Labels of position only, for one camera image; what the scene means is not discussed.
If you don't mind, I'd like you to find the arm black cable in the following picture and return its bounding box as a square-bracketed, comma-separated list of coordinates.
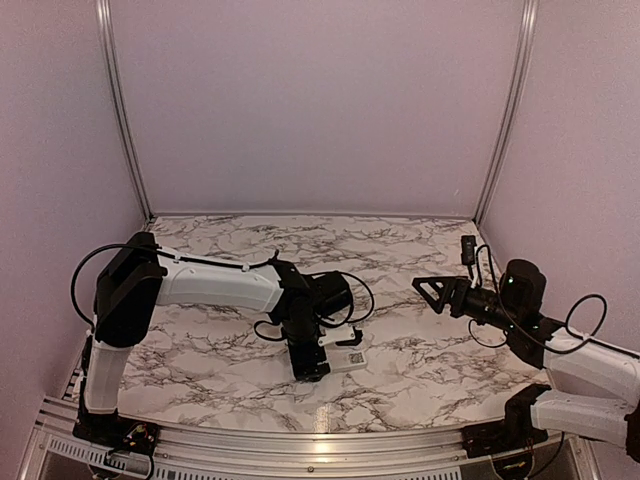
[467, 243, 609, 356]
[69, 243, 376, 344]

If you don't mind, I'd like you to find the white remote control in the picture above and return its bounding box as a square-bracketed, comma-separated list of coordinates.
[326, 349, 368, 373]

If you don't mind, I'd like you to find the aluminium frame post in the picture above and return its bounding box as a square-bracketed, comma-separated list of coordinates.
[95, 0, 154, 224]
[473, 0, 540, 228]

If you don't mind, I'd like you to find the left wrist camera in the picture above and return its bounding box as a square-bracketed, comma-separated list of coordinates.
[318, 324, 363, 347]

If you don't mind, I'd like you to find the left aluminium frame post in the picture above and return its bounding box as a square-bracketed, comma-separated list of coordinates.
[95, 0, 154, 224]

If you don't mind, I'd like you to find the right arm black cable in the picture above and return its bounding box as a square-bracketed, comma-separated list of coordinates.
[467, 243, 609, 356]

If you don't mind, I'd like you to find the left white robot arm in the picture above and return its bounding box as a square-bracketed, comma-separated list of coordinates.
[81, 232, 361, 445]

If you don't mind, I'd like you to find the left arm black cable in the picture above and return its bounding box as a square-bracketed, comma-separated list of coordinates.
[69, 243, 376, 344]

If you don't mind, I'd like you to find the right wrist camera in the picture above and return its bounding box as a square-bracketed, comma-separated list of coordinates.
[461, 235, 477, 266]

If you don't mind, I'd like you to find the right aluminium frame post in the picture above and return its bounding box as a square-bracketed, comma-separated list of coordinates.
[473, 0, 540, 228]

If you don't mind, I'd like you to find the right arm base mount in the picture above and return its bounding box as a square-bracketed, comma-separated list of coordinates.
[461, 384, 551, 458]

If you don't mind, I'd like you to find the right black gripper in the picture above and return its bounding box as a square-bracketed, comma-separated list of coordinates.
[413, 275, 522, 332]

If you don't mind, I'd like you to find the front aluminium rail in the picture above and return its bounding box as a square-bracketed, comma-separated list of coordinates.
[19, 397, 601, 480]

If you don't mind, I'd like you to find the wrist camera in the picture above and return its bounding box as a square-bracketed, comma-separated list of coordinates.
[318, 324, 363, 347]
[461, 235, 477, 266]

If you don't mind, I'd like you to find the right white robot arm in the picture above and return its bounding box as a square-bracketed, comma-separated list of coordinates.
[412, 259, 639, 459]

